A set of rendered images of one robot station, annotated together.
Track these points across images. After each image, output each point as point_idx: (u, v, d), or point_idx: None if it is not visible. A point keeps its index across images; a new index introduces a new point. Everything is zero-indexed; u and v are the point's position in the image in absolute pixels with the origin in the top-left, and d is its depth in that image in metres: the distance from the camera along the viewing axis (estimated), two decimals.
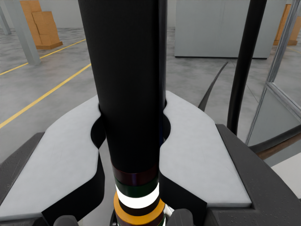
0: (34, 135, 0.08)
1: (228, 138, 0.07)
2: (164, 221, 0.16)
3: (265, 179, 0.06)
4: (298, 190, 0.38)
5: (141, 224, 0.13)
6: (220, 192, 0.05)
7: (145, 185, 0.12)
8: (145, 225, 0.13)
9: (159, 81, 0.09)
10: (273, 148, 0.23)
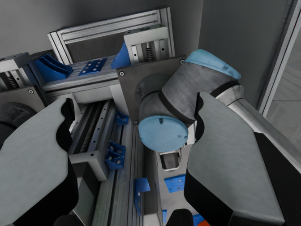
0: None
1: (266, 149, 0.07)
2: None
3: None
4: None
5: None
6: (249, 203, 0.05)
7: None
8: None
9: None
10: None
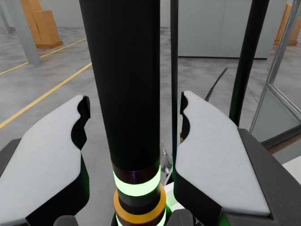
0: (10, 142, 0.08)
1: (250, 143, 0.07)
2: (164, 220, 0.16)
3: (288, 190, 0.05)
4: None
5: (141, 223, 0.13)
6: (236, 197, 0.05)
7: (146, 183, 0.12)
8: (145, 224, 0.13)
9: (172, 77, 0.08)
10: (274, 147, 0.23)
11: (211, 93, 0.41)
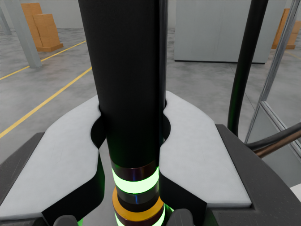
0: (34, 135, 0.08)
1: (228, 138, 0.07)
2: (163, 218, 0.15)
3: (265, 179, 0.06)
4: None
5: (140, 221, 0.13)
6: (220, 192, 0.05)
7: (145, 180, 0.12)
8: (144, 221, 0.13)
9: (159, 72, 0.08)
10: (274, 145, 0.23)
11: None
